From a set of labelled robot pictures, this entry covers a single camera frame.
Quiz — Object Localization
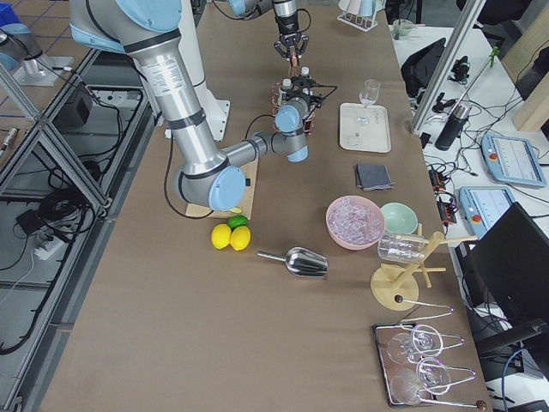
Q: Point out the white cup rack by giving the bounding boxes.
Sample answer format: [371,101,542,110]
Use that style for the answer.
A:
[337,0,377,32]

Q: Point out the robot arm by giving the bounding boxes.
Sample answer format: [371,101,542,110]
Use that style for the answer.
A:
[69,1,323,211]
[212,0,310,68]

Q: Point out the teach pendant far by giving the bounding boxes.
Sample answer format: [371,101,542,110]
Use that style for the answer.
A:
[481,134,547,188]

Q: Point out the cream rabbit tray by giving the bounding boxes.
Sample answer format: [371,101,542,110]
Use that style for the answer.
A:
[339,103,391,154]

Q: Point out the black thermos bottle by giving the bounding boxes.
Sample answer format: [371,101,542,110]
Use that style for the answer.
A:
[435,103,471,151]

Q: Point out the aluminium frame post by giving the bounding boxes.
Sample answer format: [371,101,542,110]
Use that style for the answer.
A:
[410,0,486,135]

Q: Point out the clear wine glass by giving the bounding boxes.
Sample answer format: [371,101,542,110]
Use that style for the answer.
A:
[357,79,381,126]

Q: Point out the black monitor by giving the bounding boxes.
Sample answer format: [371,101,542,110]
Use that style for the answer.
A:
[465,203,548,324]

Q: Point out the yellow lemon lower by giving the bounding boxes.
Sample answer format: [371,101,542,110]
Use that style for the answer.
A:
[230,226,251,251]

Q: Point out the glass mug on tree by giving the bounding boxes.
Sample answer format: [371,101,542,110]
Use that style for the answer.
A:
[377,233,428,264]

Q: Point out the yellow lemon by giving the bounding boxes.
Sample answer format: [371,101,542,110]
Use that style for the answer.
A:
[210,223,232,250]
[230,226,251,251]

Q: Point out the wine glass holder tray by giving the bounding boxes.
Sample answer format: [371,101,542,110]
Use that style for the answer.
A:
[372,304,487,411]

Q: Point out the wooden cup tree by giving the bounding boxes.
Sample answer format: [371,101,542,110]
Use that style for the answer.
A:
[370,224,478,311]

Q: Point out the teach pendant near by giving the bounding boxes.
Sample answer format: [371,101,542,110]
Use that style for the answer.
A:
[458,185,516,239]

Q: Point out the metal grabber pole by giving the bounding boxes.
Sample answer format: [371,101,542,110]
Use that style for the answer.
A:
[427,46,500,123]

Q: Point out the green empty bowl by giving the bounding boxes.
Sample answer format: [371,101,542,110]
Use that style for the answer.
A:
[381,203,419,234]

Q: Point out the black handheld gripper devices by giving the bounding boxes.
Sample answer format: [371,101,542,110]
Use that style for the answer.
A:
[448,56,470,85]

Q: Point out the steel ice scoop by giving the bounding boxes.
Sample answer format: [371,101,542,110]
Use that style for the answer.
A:
[256,247,329,278]

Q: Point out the teach pendant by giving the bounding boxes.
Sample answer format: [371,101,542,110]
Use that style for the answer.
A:
[458,185,516,239]
[481,134,547,188]

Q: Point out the grey folded cloth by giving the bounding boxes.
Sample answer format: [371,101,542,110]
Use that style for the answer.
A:
[355,163,394,191]

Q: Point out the tea bottle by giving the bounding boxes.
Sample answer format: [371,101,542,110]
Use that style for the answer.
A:
[278,78,293,106]
[299,66,311,88]

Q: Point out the green lime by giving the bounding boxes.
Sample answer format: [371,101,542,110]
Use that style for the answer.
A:
[226,215,249,230]

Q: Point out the wooden cutting board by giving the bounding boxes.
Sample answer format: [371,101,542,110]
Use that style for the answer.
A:
[185,161,258,219]

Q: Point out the pink bowl of ice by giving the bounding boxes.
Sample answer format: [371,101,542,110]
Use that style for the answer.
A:
[325,196,385,251]

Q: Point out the black foam equipment case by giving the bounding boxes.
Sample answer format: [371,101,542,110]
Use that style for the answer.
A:
[401,38,446,98]

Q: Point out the yellow lemon upper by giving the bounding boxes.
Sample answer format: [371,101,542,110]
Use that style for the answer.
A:
[210,223,232,250]

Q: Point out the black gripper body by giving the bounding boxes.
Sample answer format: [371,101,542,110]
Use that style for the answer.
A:
[274,32,309,64]
[286,76,322,112]

